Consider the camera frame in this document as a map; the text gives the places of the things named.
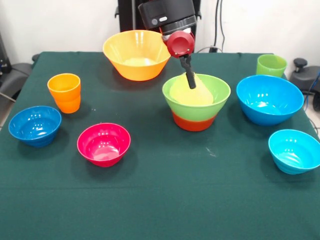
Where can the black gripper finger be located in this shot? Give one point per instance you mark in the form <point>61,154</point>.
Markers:
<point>190,72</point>

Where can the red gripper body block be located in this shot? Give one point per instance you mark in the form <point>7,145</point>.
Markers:
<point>181,45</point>

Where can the yellow cup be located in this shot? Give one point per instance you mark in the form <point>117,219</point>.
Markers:
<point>190,97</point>

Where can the green bowl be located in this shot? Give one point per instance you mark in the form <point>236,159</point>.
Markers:
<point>197,112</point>

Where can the large yellow-orange bowl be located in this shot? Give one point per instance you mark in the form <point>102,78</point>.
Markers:
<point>137,67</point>

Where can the red-orange bowl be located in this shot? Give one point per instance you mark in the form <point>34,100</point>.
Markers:
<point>193,125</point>

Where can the pink bowl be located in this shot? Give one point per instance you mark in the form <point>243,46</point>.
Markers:
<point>103,155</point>

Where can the orange cup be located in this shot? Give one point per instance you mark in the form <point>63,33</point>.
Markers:
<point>65,97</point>

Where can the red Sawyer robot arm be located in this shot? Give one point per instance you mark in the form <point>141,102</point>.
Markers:
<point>167,12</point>

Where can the green cup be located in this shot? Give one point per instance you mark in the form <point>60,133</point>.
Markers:
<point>271,68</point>

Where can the large blue bowl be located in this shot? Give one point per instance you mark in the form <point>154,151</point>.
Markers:
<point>270,112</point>

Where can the black chair base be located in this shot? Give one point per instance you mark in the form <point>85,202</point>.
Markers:
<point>303,77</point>

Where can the dark green tablecloth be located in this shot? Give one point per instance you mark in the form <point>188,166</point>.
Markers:
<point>160,187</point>

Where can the small light blue bowl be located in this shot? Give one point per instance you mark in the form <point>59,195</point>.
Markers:
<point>292,160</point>

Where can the small dark blue bowl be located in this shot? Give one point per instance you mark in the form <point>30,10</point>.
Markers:
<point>35,132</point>

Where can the grey chair base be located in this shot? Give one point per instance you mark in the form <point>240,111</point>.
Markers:
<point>15,75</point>

